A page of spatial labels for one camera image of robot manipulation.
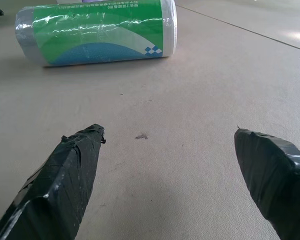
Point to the green labelled white bag roll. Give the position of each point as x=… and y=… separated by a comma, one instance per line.
x=97, y=32

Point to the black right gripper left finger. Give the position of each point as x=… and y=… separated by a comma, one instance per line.
x=60, y=180

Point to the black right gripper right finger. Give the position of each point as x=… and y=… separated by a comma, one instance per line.
x=275, y=180

